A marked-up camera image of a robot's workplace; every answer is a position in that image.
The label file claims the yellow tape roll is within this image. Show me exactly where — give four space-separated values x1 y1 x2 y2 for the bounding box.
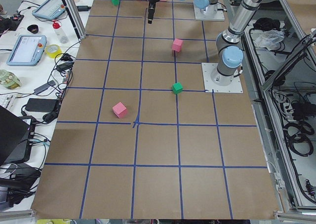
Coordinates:
44 44 62 59

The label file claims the white squeeze bottle red cap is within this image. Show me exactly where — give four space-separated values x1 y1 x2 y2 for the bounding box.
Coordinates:
52 20 69 44

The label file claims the black bowl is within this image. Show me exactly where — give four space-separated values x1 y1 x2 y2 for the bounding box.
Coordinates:
27 24 39 34

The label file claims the crumpled white cloth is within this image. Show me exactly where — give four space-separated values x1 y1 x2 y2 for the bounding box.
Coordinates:
254 30 285 50

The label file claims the pink cube far left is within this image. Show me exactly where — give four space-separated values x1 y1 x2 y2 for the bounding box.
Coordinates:
112 102 128 118

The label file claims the pink cube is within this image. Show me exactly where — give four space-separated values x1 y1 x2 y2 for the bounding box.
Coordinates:
172 38 183 52
112 102 128 118

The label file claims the black laptop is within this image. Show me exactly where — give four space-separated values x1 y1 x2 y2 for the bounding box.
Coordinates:
0 107 35 165

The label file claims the green cube front left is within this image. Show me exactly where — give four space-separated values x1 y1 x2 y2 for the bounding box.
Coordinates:
172 82 183 95

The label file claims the green cube near bin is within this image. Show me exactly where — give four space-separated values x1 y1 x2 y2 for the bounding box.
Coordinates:
111 0 120 6

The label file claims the teach pendant upper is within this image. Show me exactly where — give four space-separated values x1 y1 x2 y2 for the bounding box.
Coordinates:
32 0 65 20

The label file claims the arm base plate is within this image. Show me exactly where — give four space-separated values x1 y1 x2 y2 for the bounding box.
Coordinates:
194 3 225 22
201 63 243 93

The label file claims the pink cube front centre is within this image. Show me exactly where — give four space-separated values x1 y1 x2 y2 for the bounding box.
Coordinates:
172 38 183 52

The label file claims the teach pendant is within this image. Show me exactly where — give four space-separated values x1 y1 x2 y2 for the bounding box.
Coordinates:
6 35 47 66
32 0 65 20

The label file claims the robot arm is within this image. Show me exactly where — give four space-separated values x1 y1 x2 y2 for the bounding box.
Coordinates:
210 0 275 86
147 0 226 24

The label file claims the aluminium frame post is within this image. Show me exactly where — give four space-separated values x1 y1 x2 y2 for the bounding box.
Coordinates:
61 0 86 40

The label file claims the black power brick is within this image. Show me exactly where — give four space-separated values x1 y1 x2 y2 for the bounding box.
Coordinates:
25 98 58 112

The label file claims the teach pendant lower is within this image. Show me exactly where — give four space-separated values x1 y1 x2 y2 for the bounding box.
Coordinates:
6 35 47 66

